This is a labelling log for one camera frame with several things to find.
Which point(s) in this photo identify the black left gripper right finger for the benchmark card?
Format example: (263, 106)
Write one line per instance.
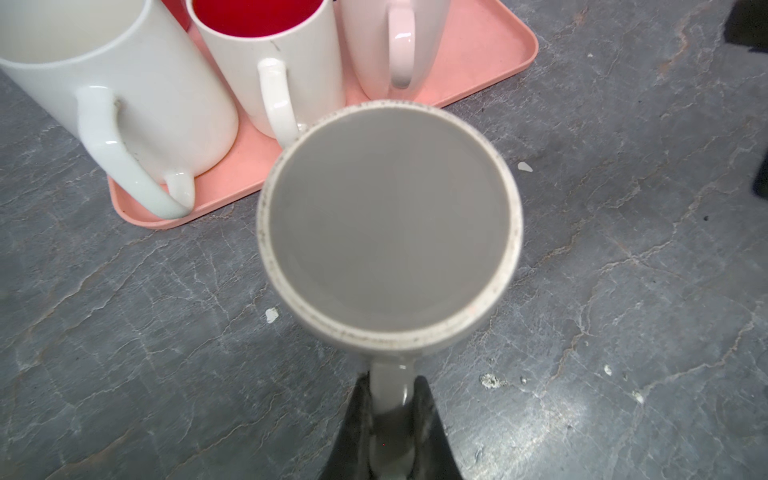
(433, 459)

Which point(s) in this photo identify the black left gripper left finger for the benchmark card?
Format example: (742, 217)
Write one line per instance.
(350, 456)

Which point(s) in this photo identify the dark grey mug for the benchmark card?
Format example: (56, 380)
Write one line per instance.
(390, 230)

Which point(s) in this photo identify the white ribbed mug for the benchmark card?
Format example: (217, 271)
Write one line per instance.
(126, 80)

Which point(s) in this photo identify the cream mug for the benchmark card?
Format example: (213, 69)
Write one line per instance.
(281, 59)

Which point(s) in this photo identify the pink mug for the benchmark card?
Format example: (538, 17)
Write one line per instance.
(393, 44)

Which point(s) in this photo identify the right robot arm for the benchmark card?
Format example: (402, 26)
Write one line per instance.
(746, 25)

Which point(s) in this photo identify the white ceramic chip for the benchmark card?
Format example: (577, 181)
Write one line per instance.
(271, 315)
(524, 166)

